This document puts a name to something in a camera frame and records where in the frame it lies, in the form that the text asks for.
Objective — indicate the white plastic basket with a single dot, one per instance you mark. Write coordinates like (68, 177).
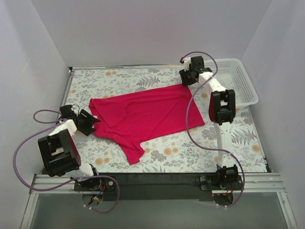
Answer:
(232, 75)

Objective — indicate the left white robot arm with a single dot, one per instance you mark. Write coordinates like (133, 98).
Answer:
(59, 152)

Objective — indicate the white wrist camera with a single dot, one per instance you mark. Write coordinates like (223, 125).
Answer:
(76, 109)
(186, 62)

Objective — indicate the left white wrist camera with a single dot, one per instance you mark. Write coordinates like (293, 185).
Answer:
(76, 109)

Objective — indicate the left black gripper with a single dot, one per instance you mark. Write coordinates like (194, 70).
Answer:
(86, 121)

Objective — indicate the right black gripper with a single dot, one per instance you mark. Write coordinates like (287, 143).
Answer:
(186, 78)

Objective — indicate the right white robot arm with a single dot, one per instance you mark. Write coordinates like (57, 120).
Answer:
(221, 112)

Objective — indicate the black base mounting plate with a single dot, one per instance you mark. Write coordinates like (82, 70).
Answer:
(161, 186)

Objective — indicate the aluminium frame rail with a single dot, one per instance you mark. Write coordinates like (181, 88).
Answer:
(257, 201)

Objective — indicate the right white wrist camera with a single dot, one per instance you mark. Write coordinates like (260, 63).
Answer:
(186, 62)

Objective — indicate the magenta t shirt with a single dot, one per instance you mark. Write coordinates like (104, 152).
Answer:
(134, 118)

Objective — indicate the floral patterned table mat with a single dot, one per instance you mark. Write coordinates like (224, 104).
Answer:
(192, 151)

